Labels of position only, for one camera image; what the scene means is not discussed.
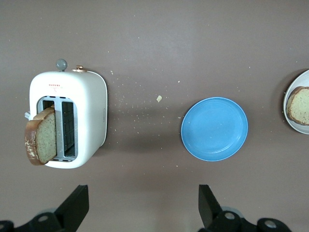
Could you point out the small bread crumb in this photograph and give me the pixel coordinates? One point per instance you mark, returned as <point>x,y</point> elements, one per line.
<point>159,98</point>

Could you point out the white two-slot toaster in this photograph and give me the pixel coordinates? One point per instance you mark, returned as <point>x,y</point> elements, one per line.
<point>89,108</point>

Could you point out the blue plate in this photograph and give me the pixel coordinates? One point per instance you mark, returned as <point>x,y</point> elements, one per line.
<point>214,128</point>

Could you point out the beige plate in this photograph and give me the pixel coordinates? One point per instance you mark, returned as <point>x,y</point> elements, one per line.
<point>301,81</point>

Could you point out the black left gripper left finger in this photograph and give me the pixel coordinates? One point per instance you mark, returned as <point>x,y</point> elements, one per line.
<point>60,217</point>

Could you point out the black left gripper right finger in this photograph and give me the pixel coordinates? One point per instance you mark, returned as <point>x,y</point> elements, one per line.
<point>217,221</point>

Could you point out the brown toasted bread slice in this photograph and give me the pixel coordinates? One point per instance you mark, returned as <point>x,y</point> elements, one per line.
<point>300,106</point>
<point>44,137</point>

